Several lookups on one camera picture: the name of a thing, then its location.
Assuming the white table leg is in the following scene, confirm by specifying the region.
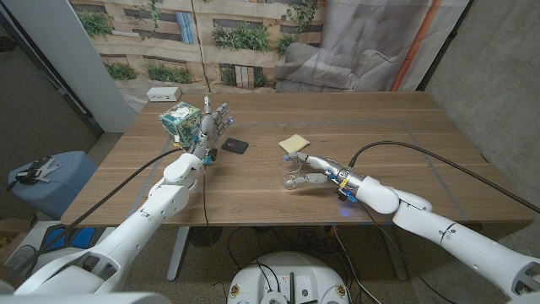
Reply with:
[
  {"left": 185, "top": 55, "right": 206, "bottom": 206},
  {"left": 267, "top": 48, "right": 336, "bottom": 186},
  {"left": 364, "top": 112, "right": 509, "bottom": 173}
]
[{"left": 166, "top": 226, "right": 191, "bottom": 283}]

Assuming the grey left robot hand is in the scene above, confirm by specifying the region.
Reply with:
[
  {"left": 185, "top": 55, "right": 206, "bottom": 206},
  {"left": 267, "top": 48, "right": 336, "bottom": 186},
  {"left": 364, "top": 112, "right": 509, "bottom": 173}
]
[{"left": 190, "top": 95, "right": 235, "bottom": 166}]

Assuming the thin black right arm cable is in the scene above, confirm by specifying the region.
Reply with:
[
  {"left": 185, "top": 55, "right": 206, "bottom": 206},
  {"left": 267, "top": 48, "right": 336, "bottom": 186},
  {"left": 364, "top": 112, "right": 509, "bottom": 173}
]
[{"left": 361, "top": 205, "right": 459, "bottom": 304}]

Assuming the teal floral tissue box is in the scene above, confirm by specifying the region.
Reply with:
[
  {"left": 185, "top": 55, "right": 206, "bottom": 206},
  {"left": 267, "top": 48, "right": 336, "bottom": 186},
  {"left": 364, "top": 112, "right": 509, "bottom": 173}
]
[{"left": 158, "top": 101, "right": 203, "bottom": 148}]

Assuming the black round floor object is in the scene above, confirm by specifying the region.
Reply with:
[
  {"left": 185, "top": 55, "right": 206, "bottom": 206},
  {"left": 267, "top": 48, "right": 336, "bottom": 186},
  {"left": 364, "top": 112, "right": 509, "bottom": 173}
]
[{"left": 188, "top": 226, "right": 224, "bottom": 248}]

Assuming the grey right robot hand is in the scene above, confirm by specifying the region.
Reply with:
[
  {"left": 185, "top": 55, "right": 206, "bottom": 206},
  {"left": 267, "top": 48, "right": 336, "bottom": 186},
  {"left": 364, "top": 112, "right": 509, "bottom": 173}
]
[{"left": 281, "top": 150, "right": 368, "bottom": 203}]

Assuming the printed fabric backdrop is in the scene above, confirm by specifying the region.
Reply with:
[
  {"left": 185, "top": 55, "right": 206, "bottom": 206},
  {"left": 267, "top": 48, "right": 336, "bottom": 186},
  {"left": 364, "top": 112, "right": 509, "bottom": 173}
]
[{"left": 69, "top": 0, "right": 472, "bottom": 111}]

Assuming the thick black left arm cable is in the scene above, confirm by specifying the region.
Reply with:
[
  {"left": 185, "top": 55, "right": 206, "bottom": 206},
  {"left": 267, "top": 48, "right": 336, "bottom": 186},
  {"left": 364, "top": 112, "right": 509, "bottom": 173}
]
[{"left": 6, "top": 147, "right": 185, "bottom": 283}]

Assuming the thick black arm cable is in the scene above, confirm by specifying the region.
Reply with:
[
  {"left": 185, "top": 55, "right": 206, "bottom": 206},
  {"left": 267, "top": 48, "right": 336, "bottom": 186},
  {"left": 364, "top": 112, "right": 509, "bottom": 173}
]
[
  {"left": 348, "top": 140, "right": 540, "bottom": 214},
  {"left": 6, "top": 147, "right": 185, "bottom": 283}
]

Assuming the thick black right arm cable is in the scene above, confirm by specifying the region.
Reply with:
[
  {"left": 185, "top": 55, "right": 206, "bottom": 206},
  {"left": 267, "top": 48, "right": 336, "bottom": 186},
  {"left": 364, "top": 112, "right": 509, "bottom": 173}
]
[{"left": 348, "top": 140, "right": 540, "bottom": 214}]

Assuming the white robot torso base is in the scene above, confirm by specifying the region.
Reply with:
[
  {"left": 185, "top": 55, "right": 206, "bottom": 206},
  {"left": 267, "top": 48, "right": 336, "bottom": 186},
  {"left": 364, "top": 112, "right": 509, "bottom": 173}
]
[{"left": 226, "top": 252, "right": 350, "bottom": 304}]

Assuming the blue padded stool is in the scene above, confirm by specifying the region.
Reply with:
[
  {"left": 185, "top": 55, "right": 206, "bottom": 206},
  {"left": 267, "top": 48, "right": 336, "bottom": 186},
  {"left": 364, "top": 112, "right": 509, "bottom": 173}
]
[{"left": 7, "top": 150, "right": 98, "bottom": 220}]

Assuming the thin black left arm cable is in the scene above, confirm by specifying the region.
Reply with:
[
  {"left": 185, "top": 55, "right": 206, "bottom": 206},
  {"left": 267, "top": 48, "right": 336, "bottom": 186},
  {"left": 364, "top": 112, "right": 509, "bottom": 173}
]
[{"left": 202, "top": 163, "right": 212, "bottom": 263}]

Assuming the grey table leg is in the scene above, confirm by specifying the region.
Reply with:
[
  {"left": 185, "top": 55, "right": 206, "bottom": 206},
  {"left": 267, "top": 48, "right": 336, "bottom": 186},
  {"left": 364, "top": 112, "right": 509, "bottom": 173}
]
[{"left": 379, "top": 225, "right": 408, "bottom": 282}]

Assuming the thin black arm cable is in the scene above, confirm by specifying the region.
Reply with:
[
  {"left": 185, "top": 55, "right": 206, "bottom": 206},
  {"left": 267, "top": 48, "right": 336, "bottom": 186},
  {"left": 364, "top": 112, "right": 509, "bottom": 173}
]
[
  {"left": 202, "top": 163, "right": 212, "bottom": 263},
  {"left": 361, "top": 205, "right": 459, "bottom": 304}
]

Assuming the blue and black bag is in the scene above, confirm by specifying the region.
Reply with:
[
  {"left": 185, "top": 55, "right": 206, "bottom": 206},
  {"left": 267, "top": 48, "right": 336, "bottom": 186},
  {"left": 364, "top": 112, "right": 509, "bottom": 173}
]
[{"left": 41, "top": 225, "right": 96, "bottom": 251}]

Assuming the white floor cable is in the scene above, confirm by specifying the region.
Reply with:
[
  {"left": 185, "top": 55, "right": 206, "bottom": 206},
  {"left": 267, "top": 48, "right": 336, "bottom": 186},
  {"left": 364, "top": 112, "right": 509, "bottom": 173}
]
[{"left": 332, "top": 225, "right": 375, "bottom": 304}]

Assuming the clear glass beaker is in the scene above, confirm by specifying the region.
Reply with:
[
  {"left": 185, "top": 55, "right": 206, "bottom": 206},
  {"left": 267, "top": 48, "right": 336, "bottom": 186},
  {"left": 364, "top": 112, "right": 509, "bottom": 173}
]
[{"left": 279, "top": 156, "right": 304, "bottom": 190}]

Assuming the yellow sponge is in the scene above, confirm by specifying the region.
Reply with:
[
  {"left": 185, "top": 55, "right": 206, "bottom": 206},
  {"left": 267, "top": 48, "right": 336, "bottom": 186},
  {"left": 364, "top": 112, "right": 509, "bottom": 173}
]
[{"left": 278, "top": 133, "right": 311, "bottom": 155}]

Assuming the black and white device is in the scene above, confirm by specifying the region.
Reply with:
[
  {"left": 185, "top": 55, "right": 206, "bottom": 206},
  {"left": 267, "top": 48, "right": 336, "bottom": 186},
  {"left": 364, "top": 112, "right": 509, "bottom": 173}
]
[{"left": 6, "top": 155, "right": 62, "bottom": 186}]

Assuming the white power strip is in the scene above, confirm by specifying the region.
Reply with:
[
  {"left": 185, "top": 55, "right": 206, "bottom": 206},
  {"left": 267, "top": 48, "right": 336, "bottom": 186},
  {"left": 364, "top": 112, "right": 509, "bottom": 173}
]
[{"left": 146, "top": 86, "right": 182, "bottom": 103}]

